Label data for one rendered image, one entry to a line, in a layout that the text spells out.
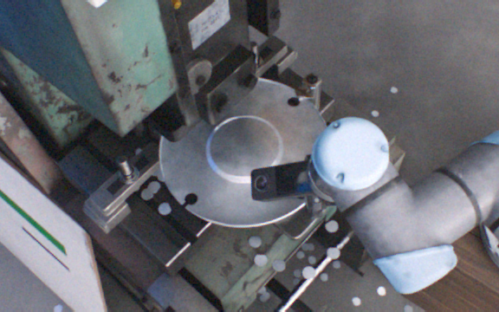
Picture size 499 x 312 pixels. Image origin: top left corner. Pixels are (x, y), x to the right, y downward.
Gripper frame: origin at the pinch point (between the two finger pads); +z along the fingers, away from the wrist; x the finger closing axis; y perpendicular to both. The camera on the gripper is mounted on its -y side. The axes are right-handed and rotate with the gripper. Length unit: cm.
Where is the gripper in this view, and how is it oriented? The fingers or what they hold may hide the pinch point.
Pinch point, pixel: (307, 194)
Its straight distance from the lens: 96.6
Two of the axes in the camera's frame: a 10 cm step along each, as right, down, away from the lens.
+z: 0.3, 1.9, 9.8
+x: -0.9, -9.8, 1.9
